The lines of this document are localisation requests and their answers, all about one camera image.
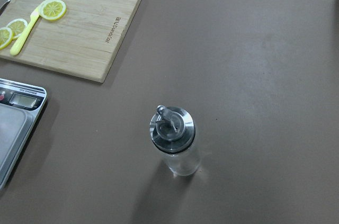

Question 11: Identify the glass sauce bottle metal spout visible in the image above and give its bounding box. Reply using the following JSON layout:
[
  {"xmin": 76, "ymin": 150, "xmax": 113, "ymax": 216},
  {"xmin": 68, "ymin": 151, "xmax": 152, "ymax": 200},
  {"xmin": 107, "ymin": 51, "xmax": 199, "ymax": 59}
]
[{"xmin": 149, "ymin": 105, "xmax": 201, "ymax": 176}]

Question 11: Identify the lemon slice by knife tip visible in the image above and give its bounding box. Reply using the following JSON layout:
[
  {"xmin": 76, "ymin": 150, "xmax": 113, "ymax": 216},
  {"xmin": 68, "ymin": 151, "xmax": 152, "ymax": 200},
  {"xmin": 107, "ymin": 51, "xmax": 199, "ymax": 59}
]
[{"xmin": 38, "ymin": 0, "xmax": 67, "ymax": 21}]

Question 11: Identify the yellow plastic knife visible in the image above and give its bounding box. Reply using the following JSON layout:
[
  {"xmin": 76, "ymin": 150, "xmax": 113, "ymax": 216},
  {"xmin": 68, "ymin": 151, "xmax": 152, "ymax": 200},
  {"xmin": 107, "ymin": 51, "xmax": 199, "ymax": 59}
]
[{"xmin": 10, "ymin": 2, "xmax": 43, "ymax": 56}]

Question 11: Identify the digital kitchen scale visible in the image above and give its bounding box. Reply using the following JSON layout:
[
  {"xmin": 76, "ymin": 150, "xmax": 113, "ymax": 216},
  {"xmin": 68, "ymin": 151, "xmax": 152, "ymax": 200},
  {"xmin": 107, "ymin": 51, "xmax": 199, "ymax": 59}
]
[{"xmin": 1, "ymin": 78, "xmax": 47, "ymax": 189}]

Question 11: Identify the metal cutting board handle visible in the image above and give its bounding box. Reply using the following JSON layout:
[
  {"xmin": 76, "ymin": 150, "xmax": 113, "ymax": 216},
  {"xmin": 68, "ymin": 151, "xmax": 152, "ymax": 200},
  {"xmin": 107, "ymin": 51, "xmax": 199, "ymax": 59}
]
[{"xmin": 0, "ymin": 0, "xmax": 11, "ymax": 14}]

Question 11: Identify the lemon slice front left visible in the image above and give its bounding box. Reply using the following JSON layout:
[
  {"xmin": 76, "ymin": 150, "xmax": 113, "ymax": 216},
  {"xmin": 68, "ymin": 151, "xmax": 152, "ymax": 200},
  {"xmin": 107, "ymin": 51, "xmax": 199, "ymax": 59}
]
[{"xmin": 0, "ymin": 27, "xmax": 13, "ymax": 49}]

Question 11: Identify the bamboo cutting board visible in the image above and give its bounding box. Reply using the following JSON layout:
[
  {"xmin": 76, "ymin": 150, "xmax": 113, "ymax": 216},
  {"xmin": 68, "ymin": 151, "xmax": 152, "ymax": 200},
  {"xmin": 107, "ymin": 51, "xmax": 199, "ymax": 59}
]
[{"xmin": 1, "ymin": 0, "xmax": 141, "ymax": 83}]

